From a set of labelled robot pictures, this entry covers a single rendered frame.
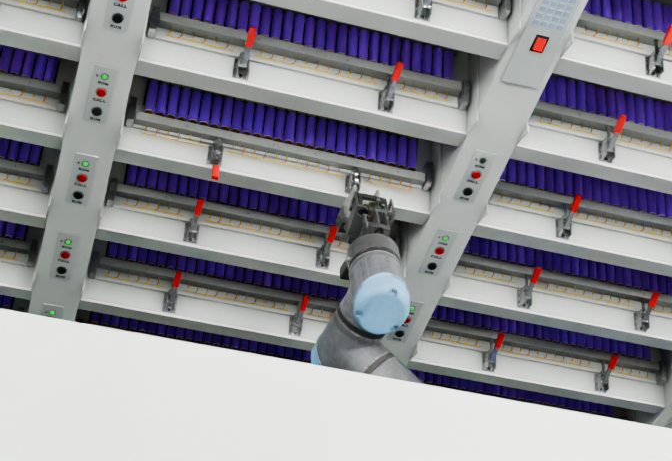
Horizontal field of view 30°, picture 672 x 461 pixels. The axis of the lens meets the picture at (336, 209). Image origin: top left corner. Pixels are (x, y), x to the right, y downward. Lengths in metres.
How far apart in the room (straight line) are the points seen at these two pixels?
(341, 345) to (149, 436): 1.21
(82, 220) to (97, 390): 1.56
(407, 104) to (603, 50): 0.36
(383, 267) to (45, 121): 0.69
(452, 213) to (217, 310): 0.54
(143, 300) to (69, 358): 1.70
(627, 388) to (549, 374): 0.19
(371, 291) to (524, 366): 0.87
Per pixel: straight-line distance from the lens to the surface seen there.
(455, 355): 2.73
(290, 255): 2.49
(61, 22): 2.21
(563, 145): 2.37
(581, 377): 2.84
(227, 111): 2.37
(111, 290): 2.59
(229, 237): 2.47
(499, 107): 2.26
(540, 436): 0.97
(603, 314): 2.70
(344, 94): 2.25
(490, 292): 2.60
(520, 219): 2.48
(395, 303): 2.00
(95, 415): 0.86
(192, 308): 2.60
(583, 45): 2.26
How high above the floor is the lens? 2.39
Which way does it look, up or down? 38 degrees down
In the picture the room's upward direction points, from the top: 22 degrees clockwise
